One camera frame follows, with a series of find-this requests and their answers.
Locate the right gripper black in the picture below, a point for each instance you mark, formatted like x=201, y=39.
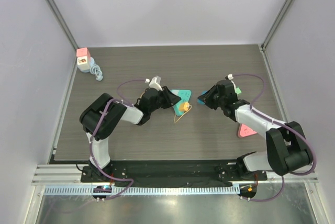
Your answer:
x=214, y=96

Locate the left aluminium frame post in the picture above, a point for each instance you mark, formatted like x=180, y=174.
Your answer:
x=59, y=18

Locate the pink triangular power socket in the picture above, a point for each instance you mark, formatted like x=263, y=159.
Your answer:
x=245, y=131

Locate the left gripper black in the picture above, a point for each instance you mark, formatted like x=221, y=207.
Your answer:
x=170, y=99

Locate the slotted cable duct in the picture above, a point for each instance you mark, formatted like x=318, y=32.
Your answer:
x=96, y=190

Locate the aluminium front rail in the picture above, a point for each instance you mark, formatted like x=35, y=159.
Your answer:
x=68, y=174

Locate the teal triangular power socket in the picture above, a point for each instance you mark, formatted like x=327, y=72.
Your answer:
x=184, y=95

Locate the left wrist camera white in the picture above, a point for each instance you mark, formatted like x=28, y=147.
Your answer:
x=154, y=83

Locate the blue charger plug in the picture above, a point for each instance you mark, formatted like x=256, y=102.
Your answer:
x=203, y=98

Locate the pink white cube charger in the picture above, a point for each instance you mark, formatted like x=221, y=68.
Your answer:
x=83, y=59

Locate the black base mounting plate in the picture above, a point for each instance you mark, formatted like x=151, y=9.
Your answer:
x=172, y=173

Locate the aluminium frame post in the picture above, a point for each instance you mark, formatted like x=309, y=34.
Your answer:
x=59, y=18
x=280, y=16

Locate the orange charger plug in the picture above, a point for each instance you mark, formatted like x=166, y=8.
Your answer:
x=185, y=106

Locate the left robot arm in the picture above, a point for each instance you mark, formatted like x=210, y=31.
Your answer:
x=100, y=119

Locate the right aluminium frame post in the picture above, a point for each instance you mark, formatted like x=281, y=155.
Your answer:
x=280, y=16

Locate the green usb charger plug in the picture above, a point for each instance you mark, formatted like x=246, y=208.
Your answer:
x=238, y=90

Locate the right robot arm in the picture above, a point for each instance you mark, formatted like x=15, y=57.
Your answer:
x=287, y=150

